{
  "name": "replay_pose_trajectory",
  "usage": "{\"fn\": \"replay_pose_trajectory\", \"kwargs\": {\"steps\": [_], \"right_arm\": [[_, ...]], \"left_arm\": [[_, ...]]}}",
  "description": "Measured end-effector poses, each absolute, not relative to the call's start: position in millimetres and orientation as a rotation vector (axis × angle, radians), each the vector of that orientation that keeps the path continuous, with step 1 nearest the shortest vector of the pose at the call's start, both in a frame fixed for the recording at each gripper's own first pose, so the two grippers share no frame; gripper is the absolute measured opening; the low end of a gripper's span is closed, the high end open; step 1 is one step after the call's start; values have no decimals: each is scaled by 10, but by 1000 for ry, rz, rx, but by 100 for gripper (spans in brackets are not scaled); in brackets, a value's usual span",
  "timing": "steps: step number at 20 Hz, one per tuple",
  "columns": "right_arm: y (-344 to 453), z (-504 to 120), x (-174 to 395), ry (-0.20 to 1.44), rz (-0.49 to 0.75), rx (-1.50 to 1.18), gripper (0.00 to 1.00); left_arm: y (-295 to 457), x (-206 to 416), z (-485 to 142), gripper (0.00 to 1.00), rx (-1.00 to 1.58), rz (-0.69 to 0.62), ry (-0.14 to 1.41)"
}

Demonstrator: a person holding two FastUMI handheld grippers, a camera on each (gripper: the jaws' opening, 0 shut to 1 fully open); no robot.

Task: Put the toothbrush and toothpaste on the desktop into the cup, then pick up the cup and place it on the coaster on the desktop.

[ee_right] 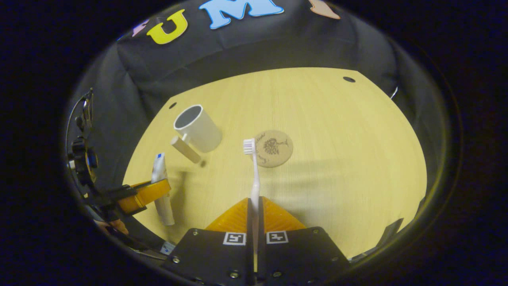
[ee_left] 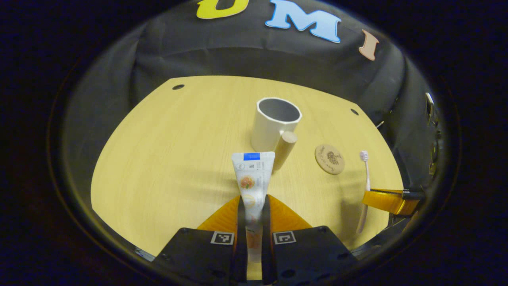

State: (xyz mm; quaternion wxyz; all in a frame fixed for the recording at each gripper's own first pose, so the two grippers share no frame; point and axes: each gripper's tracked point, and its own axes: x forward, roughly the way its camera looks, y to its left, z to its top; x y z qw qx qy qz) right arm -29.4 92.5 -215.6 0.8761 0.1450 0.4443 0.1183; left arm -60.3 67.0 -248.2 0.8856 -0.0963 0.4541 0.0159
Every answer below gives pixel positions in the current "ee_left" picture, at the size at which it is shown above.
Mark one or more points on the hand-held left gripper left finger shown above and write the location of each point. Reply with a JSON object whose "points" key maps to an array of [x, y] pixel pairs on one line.
{"points": [[241, 238]]}

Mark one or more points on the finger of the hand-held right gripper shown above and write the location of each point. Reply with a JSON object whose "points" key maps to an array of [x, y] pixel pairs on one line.
{"points": [[399, 224], [387, 201]]}

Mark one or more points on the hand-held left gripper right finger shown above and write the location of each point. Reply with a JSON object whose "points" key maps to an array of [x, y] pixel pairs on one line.
{"points": [[266, 238]]}

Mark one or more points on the pink toothbrush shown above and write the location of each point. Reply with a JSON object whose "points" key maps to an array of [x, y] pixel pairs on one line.
{"points": [[364, 155]]}

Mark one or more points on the white toothpaste tube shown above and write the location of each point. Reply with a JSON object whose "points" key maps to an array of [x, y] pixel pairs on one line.
{"points": [[253, 178]]}

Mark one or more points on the round wooden coaster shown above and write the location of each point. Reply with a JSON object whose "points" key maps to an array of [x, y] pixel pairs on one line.
{"points": [[329, 159]]}

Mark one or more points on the black backdrop cloth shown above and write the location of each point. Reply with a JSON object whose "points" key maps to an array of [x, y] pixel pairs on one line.
{"points": [[198, 59]]}

